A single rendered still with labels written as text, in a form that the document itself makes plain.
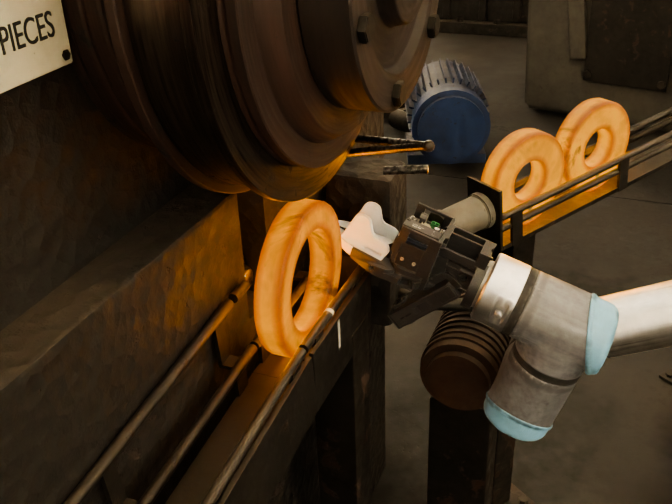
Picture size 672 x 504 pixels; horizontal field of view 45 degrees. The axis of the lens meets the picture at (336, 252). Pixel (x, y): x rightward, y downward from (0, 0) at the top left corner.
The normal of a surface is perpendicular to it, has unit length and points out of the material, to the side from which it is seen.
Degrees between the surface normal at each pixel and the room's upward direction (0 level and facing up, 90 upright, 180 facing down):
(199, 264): 90
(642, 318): 59
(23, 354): 0
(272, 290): 69
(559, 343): 87
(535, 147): 90
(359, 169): 0
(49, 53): 90
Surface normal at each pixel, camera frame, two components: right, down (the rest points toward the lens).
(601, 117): 0.55, 0.39
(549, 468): -0.04, -0.88
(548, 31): -0.58, 0.41
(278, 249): -0.26, -0.36
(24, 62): 0.93, 0.15
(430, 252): -0.37, 0.47
